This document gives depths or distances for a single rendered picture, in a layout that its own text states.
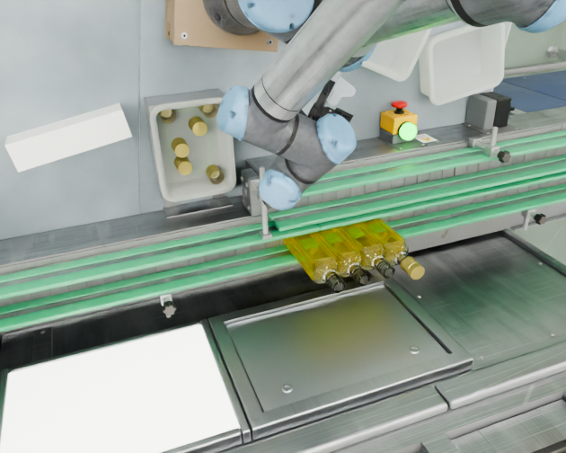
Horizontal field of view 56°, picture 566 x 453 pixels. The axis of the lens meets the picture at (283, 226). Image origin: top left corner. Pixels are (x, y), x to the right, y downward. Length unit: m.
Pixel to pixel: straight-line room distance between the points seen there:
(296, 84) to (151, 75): 0.55
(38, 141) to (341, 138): 0.64
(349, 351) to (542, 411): 0.38
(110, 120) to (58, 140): 0.11
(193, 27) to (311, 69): 0.45
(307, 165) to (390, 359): 0.46
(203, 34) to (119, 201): 0.44
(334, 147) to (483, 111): 0.78
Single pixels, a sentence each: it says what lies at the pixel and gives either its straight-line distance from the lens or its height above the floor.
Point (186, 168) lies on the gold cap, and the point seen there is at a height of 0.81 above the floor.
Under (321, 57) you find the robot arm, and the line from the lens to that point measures 0.72.
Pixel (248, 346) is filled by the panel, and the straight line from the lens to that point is 1.17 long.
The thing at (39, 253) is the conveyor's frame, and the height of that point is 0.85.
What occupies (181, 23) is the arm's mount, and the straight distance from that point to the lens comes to 1.14.
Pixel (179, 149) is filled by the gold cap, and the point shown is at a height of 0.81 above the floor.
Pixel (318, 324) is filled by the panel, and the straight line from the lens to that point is 1.22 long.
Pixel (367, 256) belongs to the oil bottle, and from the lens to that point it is 1.18.
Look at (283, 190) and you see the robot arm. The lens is 0.91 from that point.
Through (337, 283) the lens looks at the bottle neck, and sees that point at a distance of 1.11.
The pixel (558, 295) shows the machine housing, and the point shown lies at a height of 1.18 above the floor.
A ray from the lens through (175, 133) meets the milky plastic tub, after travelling 1.26.
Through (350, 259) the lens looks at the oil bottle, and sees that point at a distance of 1.16.
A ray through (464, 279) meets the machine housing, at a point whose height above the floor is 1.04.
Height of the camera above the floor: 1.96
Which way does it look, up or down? 56 degrees down
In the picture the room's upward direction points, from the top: 141 degrees clockwise
